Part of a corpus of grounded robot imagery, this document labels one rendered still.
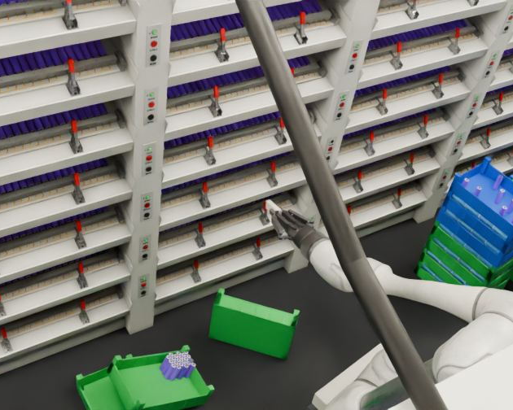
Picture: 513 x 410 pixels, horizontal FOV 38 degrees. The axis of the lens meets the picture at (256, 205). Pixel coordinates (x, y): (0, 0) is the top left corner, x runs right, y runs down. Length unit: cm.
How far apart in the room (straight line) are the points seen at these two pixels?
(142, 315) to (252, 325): 40
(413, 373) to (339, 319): 231
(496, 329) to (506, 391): 97
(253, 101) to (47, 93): 66
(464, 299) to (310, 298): 123
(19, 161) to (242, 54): 68
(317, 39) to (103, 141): 70
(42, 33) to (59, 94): 19
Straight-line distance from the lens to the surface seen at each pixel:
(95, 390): 270
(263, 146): 247
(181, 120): 221
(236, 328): 274
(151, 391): 262
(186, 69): 209
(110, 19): 190
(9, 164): 207
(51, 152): 210
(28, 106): 195
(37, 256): 235
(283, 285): 303
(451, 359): 168
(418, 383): 68
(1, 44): 182
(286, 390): 275
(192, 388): 270
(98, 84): 201
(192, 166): 236
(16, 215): 221
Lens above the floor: 231
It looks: 44 degrees down
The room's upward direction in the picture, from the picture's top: 10 degrees clockwise
